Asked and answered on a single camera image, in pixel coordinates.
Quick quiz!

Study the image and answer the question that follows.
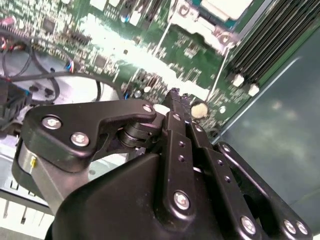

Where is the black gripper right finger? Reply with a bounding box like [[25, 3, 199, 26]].
[[183, 94, 315, 240]]

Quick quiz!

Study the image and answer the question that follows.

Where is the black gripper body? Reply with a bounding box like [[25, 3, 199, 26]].
[[46, 152, 238, 240]]

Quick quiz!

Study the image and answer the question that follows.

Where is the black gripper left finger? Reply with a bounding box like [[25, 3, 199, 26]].
[[18, 88, 200, 223]]

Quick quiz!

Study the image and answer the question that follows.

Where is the thin wire locking lever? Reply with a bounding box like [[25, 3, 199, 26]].
[[158, 21, 173, 52], [208, 47, 231, 102]]

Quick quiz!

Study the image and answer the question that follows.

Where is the metal socket cover frame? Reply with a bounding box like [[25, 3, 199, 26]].
[[171, 6, 240, 53]]

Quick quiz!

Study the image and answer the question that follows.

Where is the silver CPU plate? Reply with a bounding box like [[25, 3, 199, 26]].
[[199, 0, 253, 22]]

